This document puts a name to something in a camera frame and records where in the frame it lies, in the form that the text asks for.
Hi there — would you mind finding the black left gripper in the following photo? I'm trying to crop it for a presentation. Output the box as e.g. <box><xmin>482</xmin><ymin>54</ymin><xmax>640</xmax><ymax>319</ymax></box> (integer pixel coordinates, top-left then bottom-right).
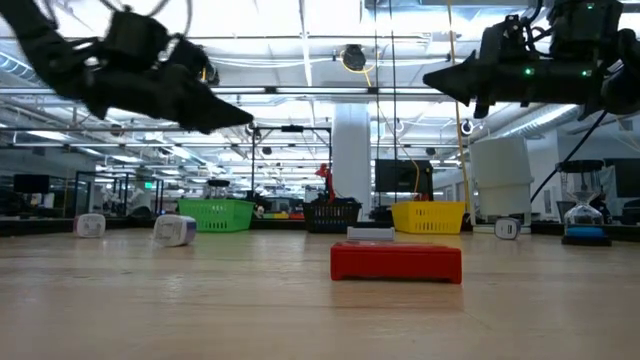
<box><xmin>84</xmin><ymin>64</ymin><xmax>254</xmax><ymax>135</ymax></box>

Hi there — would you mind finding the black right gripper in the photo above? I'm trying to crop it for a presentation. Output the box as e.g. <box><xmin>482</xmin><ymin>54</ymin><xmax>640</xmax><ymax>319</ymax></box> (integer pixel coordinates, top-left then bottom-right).
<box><xmin>423</xmin><ymin>49</ymin><xmax>551</xmax><ymax>120</ymax></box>

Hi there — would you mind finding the white cylindrical container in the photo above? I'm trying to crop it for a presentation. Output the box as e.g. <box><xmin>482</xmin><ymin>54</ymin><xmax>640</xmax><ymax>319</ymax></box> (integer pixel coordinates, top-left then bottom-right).
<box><xmin>152</xmin><ymin>213</ymin><xmax>198</xmax><ymax>248</ymax></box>

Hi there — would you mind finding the white charger plug dark face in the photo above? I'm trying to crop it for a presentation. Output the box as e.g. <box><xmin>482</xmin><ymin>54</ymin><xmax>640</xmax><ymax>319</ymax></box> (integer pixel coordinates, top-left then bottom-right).
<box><xmin>494</xmin><ymin>216</ymin><xmax>522</xmax><ymax>241</ymax></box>

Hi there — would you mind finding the pink white charger plug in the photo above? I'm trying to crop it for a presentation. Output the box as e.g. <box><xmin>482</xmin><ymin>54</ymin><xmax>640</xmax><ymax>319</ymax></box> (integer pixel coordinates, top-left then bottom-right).
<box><xmin>73</xmin><ymin>212</ymin><xmax>107</xmax><ymax>239</ymax></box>

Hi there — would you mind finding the white digital display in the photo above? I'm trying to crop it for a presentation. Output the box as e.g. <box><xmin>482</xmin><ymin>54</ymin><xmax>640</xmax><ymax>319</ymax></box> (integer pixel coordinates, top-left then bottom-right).
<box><xmin>346</xmin><ymin>225</ymin><xmax>396</xmax><ymax>243</ymax></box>

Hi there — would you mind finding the blue sand hourglass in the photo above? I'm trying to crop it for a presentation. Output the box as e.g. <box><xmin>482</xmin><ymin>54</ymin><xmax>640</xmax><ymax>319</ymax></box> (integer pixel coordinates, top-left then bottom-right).
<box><xmin>555</xmin><ymin>158</ymin><xmax>613</xmax><ymax>247</ymax></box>

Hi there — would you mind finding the red digital display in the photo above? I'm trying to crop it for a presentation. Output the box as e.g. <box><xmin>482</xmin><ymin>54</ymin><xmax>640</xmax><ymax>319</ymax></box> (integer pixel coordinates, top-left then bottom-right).
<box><xmin>329</xmin><ymin>241</ymin><xmax>464</xmax><ymax>285</ymax></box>

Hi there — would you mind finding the green plastic basket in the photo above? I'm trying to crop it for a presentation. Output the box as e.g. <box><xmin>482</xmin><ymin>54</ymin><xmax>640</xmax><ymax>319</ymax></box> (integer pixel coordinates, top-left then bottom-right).
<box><xmin>177</xmin><ymin>198</ymin><xmax>256</xmax><ymax>234</ymax></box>

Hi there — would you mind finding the white column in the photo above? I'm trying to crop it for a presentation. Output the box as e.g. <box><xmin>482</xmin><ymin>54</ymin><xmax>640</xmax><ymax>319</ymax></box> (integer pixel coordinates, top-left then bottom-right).
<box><xmin>332</xmin><ymin>102</ymin><xmax>374</xmax><ymax>221</ymax></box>

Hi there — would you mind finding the yellow plastic basket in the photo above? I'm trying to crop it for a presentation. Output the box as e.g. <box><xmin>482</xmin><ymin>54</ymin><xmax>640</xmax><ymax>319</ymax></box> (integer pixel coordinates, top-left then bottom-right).
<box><xmin>391</xmin><ymin>200</ymin><xmax>467</xmax><ymax>235</ymax></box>

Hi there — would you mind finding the black plastic basket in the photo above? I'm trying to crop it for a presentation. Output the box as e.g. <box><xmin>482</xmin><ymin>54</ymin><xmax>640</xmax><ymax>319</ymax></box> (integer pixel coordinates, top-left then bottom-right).
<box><xmin>302</xmin><ymin>198</ymin><xmax>363</xmax><ymax>234</ymax></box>

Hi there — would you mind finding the large black monitor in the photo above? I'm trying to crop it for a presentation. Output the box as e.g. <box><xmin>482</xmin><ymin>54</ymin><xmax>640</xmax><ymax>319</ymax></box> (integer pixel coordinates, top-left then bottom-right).
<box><xmin>603</xmin><ymin>157</ymin><xmax>640</xmax><ymax>199</ymax></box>

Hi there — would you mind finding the small black monitor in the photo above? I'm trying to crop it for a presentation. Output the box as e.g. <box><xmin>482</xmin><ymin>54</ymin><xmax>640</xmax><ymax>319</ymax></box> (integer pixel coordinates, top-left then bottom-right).
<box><xmin>13</xmin><ymin>173</ymin><xmax>51</xmax><ymax>194</ymax></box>

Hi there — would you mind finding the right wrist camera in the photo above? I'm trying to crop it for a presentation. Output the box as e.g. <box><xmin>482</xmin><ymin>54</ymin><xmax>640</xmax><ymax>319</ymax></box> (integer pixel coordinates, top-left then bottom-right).
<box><xmin>479</xmin><ymin>13</ymin><xmax>529</xmax><ymax>64</ymax></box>

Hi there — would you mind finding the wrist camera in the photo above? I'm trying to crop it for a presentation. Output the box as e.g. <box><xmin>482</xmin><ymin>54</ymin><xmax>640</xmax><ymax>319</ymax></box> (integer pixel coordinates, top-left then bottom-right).
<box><xmin>479</xmin><ymin>13</ymin><xmax>529</xmax><ymax>64</ymax></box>
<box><xmin>167</xmin><ymin>37</ymin><xmax>211</xmax><ymax>76</ymax></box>

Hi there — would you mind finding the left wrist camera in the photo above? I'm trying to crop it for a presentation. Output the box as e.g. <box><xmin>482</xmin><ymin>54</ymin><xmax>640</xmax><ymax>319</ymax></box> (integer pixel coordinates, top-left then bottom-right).
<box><xmin>167</xmin><ymin>37</ymin><xmax>211</xmax><ymax>76</ymax></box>

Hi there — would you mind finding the black frame rig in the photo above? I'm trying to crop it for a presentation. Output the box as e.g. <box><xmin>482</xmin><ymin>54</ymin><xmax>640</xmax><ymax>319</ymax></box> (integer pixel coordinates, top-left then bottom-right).
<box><xmin>249</xmin><ymin>124</ymin><xmax>334</xmax><ymax>201</ymax></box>

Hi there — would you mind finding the black glass frame enclosure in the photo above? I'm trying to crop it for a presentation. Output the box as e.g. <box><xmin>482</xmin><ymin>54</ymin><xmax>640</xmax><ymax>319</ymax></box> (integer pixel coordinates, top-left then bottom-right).
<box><xmin>73</xmin><ymin>170</ymin><xmax>165</xmax><ymax>217</ymax></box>

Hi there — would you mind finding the black cable reel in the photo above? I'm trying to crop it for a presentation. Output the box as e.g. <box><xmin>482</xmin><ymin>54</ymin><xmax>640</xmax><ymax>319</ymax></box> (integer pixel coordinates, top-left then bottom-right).
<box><xmin>341</xmin><ymin>43</ymin><xmax>369</xmax><ymax>72</ymax></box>

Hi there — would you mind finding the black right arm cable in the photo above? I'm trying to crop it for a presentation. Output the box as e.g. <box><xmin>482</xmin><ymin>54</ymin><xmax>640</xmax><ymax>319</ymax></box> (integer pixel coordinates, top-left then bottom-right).
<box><xmin>529</xmin><ymin>110</ymin><xmax>609</xmax><ymax>202</ymax></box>

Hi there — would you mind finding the black aluminium table frame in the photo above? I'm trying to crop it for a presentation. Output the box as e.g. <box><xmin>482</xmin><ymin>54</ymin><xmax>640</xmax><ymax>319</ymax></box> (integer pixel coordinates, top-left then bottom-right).
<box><xmin>0</xmin><ymin>214</ymin><xmax>640</xmax><ymax>243</ymax></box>

